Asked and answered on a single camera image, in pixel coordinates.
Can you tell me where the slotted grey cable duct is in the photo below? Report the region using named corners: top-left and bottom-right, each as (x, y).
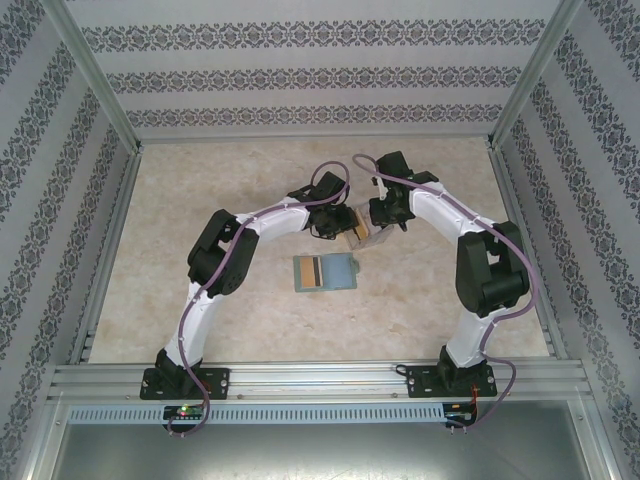
top-left (67, 402), bottom-right (447, 426)

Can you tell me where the grey green card holder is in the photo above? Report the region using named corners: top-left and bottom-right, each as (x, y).
top-left (292, 252), bottom-right (361, 295)

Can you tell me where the aluminium frame leg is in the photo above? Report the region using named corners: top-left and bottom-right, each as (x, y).
top-left (569, 394), bottom-right (619, 480)
top-left (22, 392), bottom-right (71, 480)

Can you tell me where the aluminium rear rail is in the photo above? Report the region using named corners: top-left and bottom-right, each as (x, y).
top-left (135, 130), bottom-right (496, 147)

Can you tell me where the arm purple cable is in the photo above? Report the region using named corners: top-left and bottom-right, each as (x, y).
top-left (352, 153), bottom-right (534, 435)
top-left (168, 160), bottom-right (351, 440)

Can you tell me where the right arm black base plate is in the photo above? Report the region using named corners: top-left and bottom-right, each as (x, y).
top-left (405, 364), bottom-right (499, 400)

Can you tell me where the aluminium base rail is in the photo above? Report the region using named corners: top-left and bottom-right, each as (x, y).
top-left (47, 363), bottom-right (594, 403)

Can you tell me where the aluminium side rail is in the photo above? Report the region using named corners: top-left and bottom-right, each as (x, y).
top-left (68, 147), bottom-right (145, 366)
top-left (485, 144), bottom-right (571, 362)

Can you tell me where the clear plastic card box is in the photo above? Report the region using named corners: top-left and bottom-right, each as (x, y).
top-left (344, 203), bottom-right (392, 251)

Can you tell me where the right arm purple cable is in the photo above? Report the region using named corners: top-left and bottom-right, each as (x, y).
top-left (352, 153), bottom-right (534, 435)

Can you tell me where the aluminium frame post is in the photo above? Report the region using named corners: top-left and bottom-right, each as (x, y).
top-left (43, 0), bottom-right (145, 154)
top-left (484, 0), bottom-right (587, 151)

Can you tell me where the orange credit card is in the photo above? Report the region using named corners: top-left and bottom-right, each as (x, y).
top-left (352, 208), bottom-right (372, 240)
top-left (298, 256), bottom-right (327, 290)

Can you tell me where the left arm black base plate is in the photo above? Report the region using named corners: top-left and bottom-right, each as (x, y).
top-left (139, 367), bottom-right (232, 401)

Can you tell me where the grey metal panel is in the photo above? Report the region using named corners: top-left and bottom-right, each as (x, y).
top-left (49, 422), bottom-right (596, 480)

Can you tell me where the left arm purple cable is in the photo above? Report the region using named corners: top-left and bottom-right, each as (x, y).
top-left (168, 160), bottom-right (351, 440)

